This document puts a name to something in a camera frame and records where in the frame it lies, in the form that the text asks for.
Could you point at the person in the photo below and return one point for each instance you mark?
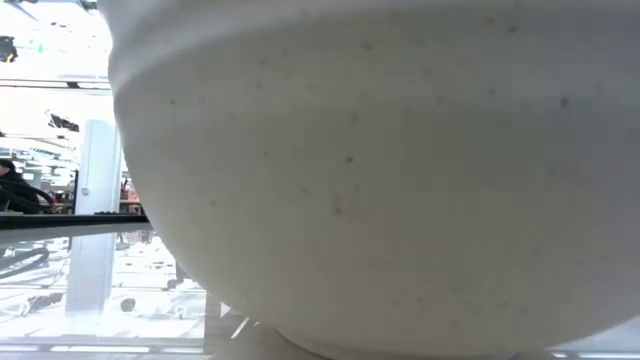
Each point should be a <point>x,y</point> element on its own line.
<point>12,185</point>

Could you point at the large white bowl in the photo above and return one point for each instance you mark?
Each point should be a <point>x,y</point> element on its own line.
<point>375,175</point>

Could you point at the white pillar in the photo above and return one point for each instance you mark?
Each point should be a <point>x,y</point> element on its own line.
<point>100,165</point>

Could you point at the black aluminium table frame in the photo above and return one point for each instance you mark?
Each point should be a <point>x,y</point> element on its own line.
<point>75,221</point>

